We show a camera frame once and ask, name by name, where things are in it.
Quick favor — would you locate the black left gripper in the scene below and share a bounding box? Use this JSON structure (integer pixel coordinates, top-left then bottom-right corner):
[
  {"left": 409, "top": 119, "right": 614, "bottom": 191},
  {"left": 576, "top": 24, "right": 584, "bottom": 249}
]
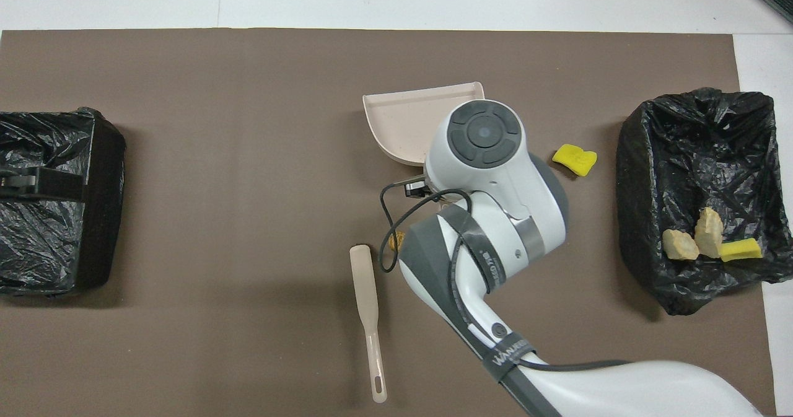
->
[{"left": 0, "top": 168, "right": 85, "bottom": 203}]

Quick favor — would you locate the beige plastic dustpan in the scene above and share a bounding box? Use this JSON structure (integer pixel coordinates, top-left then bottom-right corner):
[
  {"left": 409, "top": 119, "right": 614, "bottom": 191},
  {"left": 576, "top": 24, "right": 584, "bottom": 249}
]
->
[{"left": 362, "top": 81, "right": 486, "bottom": 167}]

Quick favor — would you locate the beige hand brush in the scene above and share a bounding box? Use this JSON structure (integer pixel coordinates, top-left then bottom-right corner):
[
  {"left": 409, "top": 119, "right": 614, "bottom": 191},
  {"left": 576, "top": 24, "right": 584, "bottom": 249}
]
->
[{"left": 349, "top": 244, "right": 388, "bottom": 404}]

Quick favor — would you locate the rounded yellow sponge scrap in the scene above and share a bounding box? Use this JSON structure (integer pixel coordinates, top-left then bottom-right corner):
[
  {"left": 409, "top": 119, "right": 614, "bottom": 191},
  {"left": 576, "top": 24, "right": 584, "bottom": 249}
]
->
[{"left": 552, "top": 144, "right": 598, "bottom": 177}]

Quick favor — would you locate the beige sponge chunk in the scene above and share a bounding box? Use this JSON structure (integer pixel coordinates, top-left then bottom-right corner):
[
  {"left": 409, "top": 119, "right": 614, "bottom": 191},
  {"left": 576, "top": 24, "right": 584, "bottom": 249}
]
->
[{"left": 662, "top": 229, "right": 700, "bottom": 261}]

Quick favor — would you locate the pale lumpy toy bread piece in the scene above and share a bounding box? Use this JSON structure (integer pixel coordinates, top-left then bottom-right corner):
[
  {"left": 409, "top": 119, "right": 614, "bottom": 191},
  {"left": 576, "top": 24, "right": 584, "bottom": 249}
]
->
[{"left": 694, "top": 206, "right": 724, "bottom": 259}]

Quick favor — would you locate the wedge yellow sponge scrap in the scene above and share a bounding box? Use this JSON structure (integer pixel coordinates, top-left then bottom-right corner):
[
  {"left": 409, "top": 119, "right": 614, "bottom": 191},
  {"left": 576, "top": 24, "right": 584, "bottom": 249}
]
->
[{"left": 719, "top": 238, "right": 764, "bottom": 263}]

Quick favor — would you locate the black bag-lined bin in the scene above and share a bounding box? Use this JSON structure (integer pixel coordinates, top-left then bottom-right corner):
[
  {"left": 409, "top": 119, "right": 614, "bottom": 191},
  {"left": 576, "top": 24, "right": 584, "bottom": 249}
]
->
[
  {"left": 616, "top": 87, "right": 793, "bottom": 317},
  {"left": 0, "top": 107, "right": 126, "bottom": 298}
]

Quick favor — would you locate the brown table mat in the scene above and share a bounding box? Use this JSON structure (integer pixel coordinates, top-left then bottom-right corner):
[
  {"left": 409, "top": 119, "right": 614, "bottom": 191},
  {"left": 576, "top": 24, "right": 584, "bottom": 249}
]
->
[{"left": 0, "top": 29, "right": 778, "bottom": 417}]

